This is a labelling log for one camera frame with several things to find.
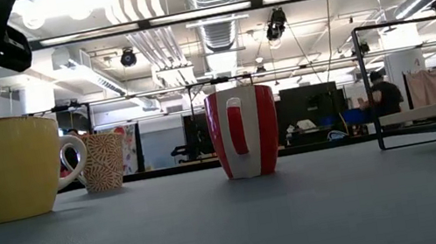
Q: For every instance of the blue storage bin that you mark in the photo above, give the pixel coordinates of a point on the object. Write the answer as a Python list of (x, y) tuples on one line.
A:
[(354, 116)]

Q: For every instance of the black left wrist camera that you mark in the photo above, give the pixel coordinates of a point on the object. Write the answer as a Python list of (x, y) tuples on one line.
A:
[(13, 54)]

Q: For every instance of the white rectangular air duct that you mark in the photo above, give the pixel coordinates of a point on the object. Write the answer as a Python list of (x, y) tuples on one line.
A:
[(105, 85)]

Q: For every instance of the blue grey table mat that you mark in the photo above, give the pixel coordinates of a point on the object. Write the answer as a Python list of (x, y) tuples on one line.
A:
[(219, 237)]

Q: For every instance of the large black monitor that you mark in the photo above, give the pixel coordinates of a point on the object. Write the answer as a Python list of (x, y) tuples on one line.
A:
[(308, 102)]

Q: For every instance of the black aluminium table frame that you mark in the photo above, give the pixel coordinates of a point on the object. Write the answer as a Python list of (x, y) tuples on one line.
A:
[(164, 171)]

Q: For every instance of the black overhead light bar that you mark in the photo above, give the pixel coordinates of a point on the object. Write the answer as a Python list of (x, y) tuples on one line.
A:
[(200, 13)]

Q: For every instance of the white ceiling pipe bundle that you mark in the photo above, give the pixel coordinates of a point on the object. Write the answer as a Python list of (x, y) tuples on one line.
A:
[(152, 44)]

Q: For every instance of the red white striped mug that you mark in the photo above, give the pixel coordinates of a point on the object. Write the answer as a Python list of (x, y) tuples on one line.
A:
[(266, 131)]

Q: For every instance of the black background rig frame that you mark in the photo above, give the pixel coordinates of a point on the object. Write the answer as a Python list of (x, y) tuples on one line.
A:
[(129, 97)]

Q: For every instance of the white building column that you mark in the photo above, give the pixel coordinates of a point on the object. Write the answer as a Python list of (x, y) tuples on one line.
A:
[(406, 64)]

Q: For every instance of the orange leaf pattern mug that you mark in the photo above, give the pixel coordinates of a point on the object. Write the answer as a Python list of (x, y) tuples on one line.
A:
[(105, 163)]

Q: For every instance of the wooden shelf with black frame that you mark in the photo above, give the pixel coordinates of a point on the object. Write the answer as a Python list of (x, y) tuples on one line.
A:
[(429, 109)]

